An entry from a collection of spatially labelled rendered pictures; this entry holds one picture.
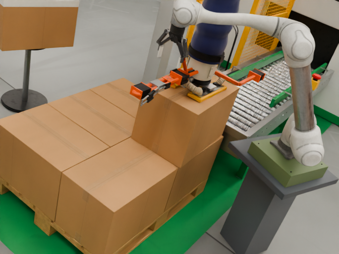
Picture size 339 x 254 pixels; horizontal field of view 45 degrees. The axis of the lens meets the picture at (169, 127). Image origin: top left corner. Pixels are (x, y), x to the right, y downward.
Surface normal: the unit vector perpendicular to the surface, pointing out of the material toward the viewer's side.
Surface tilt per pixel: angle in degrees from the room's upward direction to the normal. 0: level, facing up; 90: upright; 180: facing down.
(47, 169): 90
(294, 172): 1
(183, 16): 90
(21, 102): 0
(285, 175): 90
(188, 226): 0
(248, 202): 90
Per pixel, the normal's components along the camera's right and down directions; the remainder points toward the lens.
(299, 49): -0.06, 0.43
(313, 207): 0.24, -0.82
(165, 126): -0.53, 0.33
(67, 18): 0.62, 0.55
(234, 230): -0.83, 0.11
